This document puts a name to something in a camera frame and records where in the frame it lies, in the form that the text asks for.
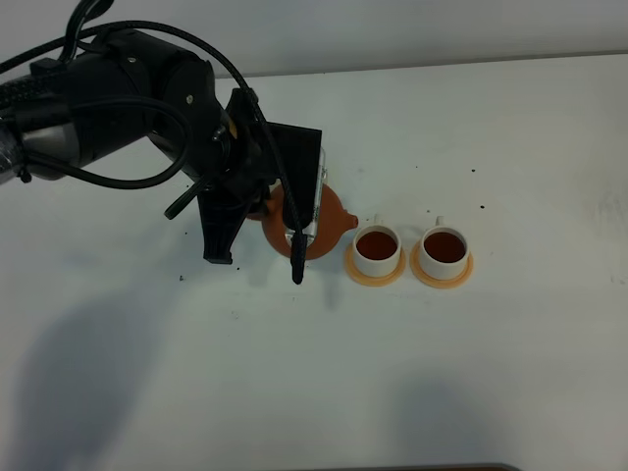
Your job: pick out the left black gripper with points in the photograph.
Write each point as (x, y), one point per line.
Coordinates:
(95, 92)

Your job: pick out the brown clay teapot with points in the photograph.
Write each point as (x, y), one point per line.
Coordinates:
(331, 220)

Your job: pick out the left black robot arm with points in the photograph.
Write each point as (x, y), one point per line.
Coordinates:
(14, 122)

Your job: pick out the left white teacup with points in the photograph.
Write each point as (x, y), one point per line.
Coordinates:
(376, 251)

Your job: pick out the white teacup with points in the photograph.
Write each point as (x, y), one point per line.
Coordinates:
(443, 251)
(376, 251)

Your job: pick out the left orange cup coaster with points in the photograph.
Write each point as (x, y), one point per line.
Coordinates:
(372, 282)

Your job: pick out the orange cup coaster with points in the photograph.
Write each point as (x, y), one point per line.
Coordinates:
(372, 282)
(435, 283)

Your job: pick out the right orange cup coaster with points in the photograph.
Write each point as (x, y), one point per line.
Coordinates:
(435, 283)

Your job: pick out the right white teacup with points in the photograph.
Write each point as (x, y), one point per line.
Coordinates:
(443, 251)

